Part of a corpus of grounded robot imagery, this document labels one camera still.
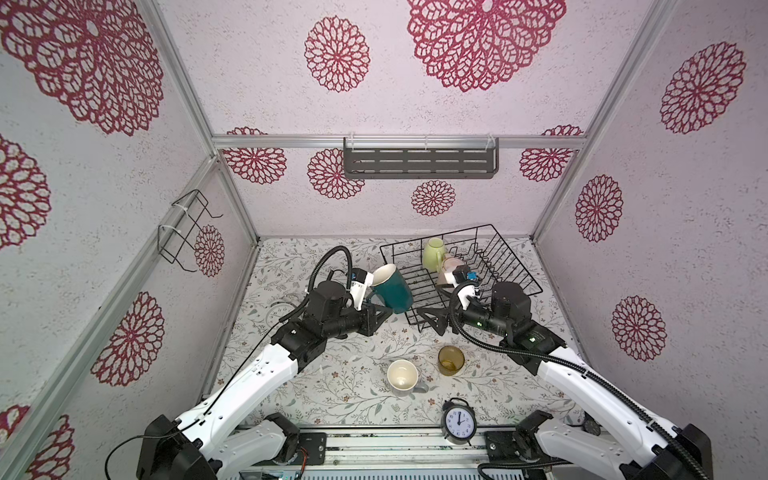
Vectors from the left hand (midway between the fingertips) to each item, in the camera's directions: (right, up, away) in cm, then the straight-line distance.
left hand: (388, 315), depth 73 cm
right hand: (+10, +5, -2) cm, 12 cm away
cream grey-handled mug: (+4, -19, +10) cm, 22 cm away
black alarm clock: (+18, -28, +3) cm, 33 cm away
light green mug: (+16, +16, +29) cm, 37 cm away
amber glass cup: (+18, -16, +14) cm, 28 cm away
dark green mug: (0, +6, -1) cm, 6 cm away
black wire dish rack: (+35, +19, +36) cm, 53 cm away
